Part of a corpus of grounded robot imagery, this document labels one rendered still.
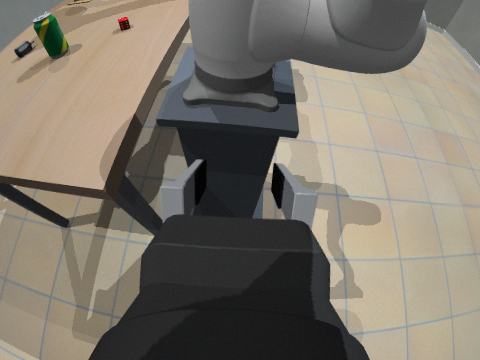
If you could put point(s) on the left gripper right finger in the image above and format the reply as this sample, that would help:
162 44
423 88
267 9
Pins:
296 202

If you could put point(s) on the red die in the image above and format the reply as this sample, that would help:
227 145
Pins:
124 23

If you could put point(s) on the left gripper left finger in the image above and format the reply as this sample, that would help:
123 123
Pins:
179 197

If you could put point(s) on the green soda can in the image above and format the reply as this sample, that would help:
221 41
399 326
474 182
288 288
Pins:
50 34

